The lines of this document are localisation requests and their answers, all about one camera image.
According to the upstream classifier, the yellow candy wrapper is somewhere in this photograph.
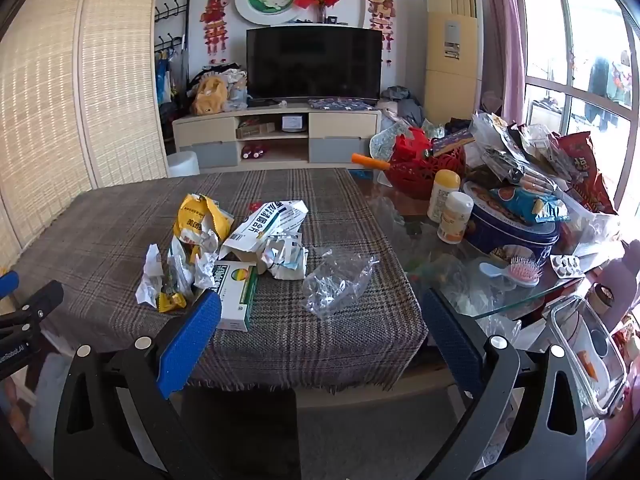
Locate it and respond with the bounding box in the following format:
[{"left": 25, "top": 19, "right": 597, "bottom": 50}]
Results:
[{"left": 157, "top": 292, "right": 187, "bottom": 314}]

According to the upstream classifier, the teal white patterned packet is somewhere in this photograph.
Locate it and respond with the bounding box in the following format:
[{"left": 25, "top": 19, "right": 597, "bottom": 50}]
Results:
[{"left": 370, "top": 127, "right": 402, "bottom": 164}]

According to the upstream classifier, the yellow snack bag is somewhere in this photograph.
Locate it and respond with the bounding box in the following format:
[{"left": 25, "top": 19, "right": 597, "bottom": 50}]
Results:
[{"left": 172, "top": 193, "right": 235, "bottom": 249}]

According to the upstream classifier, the dark grey trash bin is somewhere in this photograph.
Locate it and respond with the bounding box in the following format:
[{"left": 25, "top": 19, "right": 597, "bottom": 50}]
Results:
[{"left": 180, "top": 387, "right": 302, "bottom": 480}]

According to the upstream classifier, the red ornament with plush figure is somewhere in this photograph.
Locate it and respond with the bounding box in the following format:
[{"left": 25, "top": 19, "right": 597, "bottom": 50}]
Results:
[{"left": 365, "top": 0, "right": 397, "bottom": 64}]

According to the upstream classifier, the beige grey television cabinet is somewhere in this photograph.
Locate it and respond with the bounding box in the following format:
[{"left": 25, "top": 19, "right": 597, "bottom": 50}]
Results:
[{"left": 171, "top": 102, "right": 383, "bottom": 170}]

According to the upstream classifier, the clear plastic storage box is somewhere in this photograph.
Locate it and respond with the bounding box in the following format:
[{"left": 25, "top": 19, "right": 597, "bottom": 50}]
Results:
[{"left": 547, "top": 295, "right": 632, "bottom": 419}]

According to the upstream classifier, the silver blister foil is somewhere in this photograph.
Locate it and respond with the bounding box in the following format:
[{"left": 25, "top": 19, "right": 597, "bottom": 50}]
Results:
[{"left": 257, "top": 232, "right": 310, "bottom": 280}]

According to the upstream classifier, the orange plastic tube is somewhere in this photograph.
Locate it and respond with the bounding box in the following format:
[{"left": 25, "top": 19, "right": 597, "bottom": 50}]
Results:
[{"left": 351, "top": 152, "right": 392, "bottom": 171}]

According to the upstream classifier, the crumpled clear plastic wrap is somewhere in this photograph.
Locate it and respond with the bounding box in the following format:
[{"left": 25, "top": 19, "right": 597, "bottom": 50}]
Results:
[{"left": 425, "top": 255, "right": 502, "bottom": 317}]

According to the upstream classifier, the grey fluffy rug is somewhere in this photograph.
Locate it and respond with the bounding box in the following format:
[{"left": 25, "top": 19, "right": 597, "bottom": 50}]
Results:
[{"left": 30, "top": 350, "right": 481, "bottom": 480}]

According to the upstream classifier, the red plastic basket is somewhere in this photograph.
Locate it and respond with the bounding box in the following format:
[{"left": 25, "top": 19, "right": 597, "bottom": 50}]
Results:
[{"left": 385, "top": 127, "right": 467, "bottom": 201}]

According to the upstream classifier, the black flat television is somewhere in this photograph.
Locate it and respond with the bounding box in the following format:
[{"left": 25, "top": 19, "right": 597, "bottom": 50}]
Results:
[{"left": 246, "top": 26, "right": 383, "bottom": 103}]

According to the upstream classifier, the pile of silver wrappers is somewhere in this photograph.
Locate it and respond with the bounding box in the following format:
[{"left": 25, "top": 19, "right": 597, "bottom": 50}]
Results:
[{"left": 470, "top": 112, "right": 572, "bottom": 192}]

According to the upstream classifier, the red snack bag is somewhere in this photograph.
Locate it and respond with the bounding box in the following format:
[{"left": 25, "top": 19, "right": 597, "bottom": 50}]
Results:
[{"left": 555, "top": 131, "right": 619, "bottom": 216}]

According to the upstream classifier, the blue white hanging bag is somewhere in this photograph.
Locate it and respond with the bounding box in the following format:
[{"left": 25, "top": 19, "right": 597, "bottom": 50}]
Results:
[{"left": 156, "top": 52, "right": 177, "bottom": 106}]

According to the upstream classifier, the plaid fringed tablecloth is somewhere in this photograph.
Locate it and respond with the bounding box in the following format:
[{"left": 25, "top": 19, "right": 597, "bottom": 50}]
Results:
[{"left": 10, "top": 167, "right": 429, "bottom": 394}]

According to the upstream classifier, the clear plastic bag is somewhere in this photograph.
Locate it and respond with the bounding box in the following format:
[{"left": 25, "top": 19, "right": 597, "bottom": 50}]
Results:
[{"left": 301, "top": 247, "right": 381, "bottom": 319}]

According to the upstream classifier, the yellow plush toy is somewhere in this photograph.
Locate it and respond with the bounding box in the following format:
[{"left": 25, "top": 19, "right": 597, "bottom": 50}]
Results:
[{"left": 191, "top": 76, "right": 230, "bottom": 117}]

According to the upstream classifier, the white round stool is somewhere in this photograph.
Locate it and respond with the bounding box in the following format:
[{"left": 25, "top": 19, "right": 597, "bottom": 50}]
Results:
[{"left": 166, "top": 151, "right": 201, "bottom": 177}]

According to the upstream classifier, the pill blister pack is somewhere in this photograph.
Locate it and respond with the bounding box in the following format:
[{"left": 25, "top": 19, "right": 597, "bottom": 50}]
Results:
[{"left": 550, "top": 254, "right": 585, "bottom": 279}]

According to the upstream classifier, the white bottle with pale lid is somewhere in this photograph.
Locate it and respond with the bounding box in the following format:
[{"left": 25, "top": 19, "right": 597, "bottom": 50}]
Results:
[{"left": 427, "top": 169, "right": 462, "bottom": 224}]

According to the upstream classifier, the pink curtain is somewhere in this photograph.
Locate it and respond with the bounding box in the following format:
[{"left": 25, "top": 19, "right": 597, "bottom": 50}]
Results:
[{"left": 480, "top": 0, "right": 527, "bottom": 126}]

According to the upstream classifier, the cream standing air conditioner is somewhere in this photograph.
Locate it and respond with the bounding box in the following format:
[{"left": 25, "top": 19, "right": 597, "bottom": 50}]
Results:
[{"left": 425, "top": 0, "right": 484, "bottom": 127}]

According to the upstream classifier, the brown cardboard box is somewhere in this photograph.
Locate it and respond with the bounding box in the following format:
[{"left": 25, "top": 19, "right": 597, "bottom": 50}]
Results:
[{"left": 236, "top": 122, "right": 276, "bottom": 140}]

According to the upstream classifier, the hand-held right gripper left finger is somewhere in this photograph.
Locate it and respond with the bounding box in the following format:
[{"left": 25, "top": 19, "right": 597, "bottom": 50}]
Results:
[{"left": 52, "top": 287, "right": 223, "bottom": 480}]

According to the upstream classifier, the blue round tin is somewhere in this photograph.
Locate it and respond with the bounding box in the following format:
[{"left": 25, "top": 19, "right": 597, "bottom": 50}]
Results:
[{"left": 462, "top": 181, "right": 561, "bottom": 261}]

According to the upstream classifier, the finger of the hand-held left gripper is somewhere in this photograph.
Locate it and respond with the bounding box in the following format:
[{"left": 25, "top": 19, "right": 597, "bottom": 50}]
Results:
[
  {"left": 0, "top": 280, "right": 65, "bottom": 332},
  {"left": 0, "top": 270, "right": 20, "bottom": 302}
]

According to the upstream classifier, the large window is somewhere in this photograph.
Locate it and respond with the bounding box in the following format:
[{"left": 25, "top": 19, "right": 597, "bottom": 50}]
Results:
[{"left": 515, "top": 0, "right": 640, "bottom": 211}]

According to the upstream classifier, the green white medicine box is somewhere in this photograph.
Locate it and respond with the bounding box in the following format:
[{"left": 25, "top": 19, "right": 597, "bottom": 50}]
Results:
[{"left": 200, "top": 261, "right": 260, "bottom": 332}]

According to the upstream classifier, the blue patterned cloth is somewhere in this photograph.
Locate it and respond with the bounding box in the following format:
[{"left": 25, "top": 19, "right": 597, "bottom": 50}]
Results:
[{"left": 307, "top": 96, "right": 377, "bottom": 111}]

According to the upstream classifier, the white paper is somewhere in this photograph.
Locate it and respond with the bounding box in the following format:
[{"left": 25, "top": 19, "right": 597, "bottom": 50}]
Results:
[
  {"left": 136, "top": 243, "right": 166, "bottom": 307},
  {"left": 191, "top": 230, "right": 222, "bottom": 292}
]

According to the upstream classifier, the red hanging wall ornament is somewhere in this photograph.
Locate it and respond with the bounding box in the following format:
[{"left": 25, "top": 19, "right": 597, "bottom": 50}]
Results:
[{"left": 200, "top": 0, "right": 232, "bottom": 59}]

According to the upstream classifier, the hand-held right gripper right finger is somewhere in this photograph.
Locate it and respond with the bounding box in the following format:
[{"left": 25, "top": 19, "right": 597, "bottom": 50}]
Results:
[{"left": 420, "top": 286, "right": 587, "bottom": 480}]

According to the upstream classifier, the bamboo folding screen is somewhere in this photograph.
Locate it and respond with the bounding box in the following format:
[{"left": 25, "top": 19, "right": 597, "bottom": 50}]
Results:
[{"left": 0, "top": 0, "right": 169, "bottom": 272}]

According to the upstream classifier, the purple flat box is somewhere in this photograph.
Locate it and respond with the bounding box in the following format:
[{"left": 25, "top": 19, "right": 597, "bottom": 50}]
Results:
[{"left": 430, "top": 129, "right": 476, "bottom": 159}]

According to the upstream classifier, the white plastic bag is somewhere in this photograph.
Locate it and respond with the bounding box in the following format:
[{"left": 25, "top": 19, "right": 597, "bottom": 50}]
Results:
[{"left": 565, "top": 195, "right": 627, "bottom": 262}]

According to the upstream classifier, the pale purple soft item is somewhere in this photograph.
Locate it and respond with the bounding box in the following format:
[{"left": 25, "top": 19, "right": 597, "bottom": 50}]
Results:
[{"left": 587, "top": 240, "right": 640, "bottom": 332}]

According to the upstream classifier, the black coat rack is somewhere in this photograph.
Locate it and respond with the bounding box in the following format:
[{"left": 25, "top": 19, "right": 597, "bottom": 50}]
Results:
[{"left": 154, "top": 0, "right": 192, "bottom": 106}]

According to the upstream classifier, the torn white medicine box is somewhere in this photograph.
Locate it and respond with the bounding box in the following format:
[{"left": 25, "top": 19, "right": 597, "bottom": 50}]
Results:
[{"left": 220, "top": 200, "right": 309, "bottom": 267}]

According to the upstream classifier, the light cloth bundle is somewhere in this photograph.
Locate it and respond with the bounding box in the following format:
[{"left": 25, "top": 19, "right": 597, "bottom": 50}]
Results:
[{"left": 220, "top": 67, "right": 249, "bottom": 112}]

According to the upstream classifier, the white bottle with orange label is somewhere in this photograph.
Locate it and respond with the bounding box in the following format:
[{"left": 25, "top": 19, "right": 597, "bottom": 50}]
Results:
[{"left": 437, "top": 191, "right": 475, "bottom": 245}]

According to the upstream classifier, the grey clothes pile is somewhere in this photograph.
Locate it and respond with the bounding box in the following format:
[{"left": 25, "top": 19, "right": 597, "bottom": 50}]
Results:
[{"left": 376, "top": 85, "right": 426, "bottom": 129}]

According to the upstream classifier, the pink hairbrush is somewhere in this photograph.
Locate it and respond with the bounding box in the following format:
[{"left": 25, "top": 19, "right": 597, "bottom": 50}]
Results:
[{"left": 479, "top": 256, "right": 544, "bottom": 289}]

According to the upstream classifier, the blue snack packet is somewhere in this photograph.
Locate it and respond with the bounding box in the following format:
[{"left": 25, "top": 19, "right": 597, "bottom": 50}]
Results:
[{"left": 487, "top": 186, "right": 571, "bottom": 225}]

